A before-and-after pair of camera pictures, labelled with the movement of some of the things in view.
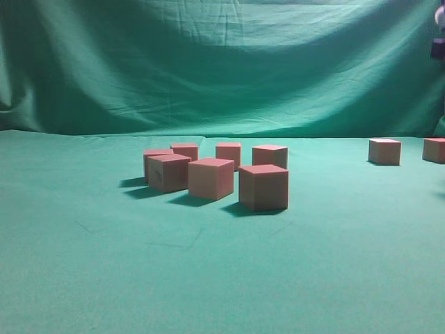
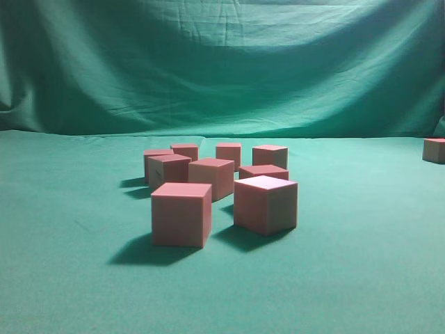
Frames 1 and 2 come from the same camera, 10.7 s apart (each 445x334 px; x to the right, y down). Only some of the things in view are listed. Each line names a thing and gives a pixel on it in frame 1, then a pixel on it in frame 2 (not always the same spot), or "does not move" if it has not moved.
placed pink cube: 270,154 does not move
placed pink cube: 231,152 does not move
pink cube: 386,152 to 265,204
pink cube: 433,149 does not move
